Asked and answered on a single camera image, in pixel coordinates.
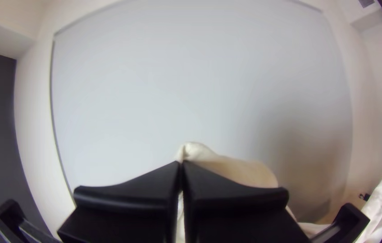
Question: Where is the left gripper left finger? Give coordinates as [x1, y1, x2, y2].
[57, 161, 182, 243]

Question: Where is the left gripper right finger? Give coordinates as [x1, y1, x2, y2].
[181, 160, 310, 243]

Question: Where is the white t-shirt with orange print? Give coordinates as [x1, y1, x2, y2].
[176, 141, 382, 243]

